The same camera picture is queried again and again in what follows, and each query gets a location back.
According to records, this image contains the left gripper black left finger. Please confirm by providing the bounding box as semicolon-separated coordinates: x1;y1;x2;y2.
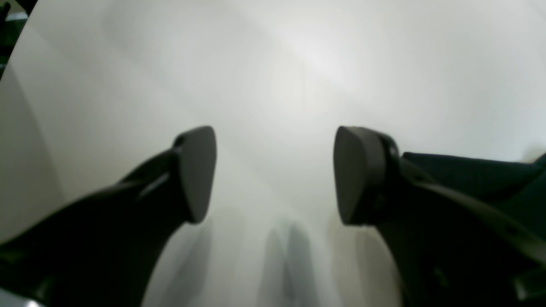
0;126;217;307

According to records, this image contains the black t-shirt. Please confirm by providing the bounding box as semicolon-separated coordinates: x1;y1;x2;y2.
403;152;546;239

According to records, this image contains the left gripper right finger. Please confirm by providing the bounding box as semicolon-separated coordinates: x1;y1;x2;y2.
334;126;546;307

